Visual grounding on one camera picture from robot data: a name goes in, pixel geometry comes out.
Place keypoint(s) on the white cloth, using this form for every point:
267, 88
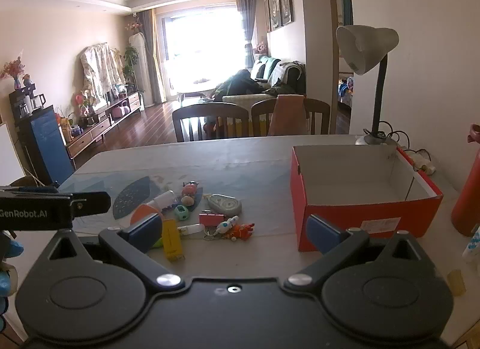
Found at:
425, 169

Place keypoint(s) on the pink heart-shaped case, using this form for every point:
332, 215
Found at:
144, 212

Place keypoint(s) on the white board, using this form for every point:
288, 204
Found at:
9, 158

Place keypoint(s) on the green pencil sharpener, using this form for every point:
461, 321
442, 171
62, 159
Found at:
181, 213

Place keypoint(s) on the sofa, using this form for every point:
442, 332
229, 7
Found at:
262, 86

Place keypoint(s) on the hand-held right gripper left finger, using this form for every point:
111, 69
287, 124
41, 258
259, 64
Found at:
144, 228

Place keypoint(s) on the cloth-covered television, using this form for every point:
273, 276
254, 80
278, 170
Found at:
101, 69

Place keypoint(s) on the pink cloth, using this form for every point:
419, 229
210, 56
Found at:
287, 114

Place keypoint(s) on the wooden dining chair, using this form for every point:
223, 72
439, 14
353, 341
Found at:
260, 118
210, 120

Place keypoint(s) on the person's left hand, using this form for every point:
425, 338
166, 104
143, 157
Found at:
11, 249

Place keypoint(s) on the grey curtain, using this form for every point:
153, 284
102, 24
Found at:
148, 56
247, 26

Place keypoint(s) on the black coffee machine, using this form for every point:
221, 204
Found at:
26, 99

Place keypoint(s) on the pink binder clip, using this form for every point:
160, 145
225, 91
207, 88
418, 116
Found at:
210, 219

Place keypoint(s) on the red bottle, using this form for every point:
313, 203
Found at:
467, 195

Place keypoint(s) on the white correction tape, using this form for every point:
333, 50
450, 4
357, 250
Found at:
225, 204

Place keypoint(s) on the white desk lamp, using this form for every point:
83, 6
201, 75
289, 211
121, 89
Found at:
365, 47

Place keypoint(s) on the white coffee table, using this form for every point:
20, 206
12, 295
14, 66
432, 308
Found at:
197, 88

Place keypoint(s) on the white blue patterned packet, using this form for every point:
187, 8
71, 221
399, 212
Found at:
473, 244

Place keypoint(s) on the small yellow box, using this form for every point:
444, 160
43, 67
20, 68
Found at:
173, 240

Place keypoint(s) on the orange toy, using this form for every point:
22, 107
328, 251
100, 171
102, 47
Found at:
242, 231

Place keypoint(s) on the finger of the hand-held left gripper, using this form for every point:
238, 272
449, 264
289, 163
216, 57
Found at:
92, 203
35, 189

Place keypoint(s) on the pink flower vase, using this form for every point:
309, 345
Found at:
15, 71

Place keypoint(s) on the printed table mat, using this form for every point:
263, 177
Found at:
243, 169

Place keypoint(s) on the teal curtain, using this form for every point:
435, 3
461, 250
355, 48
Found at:
347, 8

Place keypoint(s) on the blue front cabinet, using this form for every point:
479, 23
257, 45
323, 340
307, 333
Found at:
48, 143

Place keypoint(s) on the small clear jar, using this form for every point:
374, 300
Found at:
165, 199

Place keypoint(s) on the small yellow block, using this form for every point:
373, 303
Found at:
456, 282

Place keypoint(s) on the green potted plant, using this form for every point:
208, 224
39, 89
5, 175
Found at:
131, 62

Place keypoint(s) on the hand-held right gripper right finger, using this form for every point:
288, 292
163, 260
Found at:
321, 234

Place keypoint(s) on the colourful toy figure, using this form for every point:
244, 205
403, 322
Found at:
189, 193

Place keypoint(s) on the wooden television cabinet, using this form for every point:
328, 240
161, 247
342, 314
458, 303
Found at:
101, 128

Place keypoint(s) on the white standing air conditioner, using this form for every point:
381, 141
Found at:
139, 68

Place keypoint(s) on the red cardboard box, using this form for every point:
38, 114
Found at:
375, 214

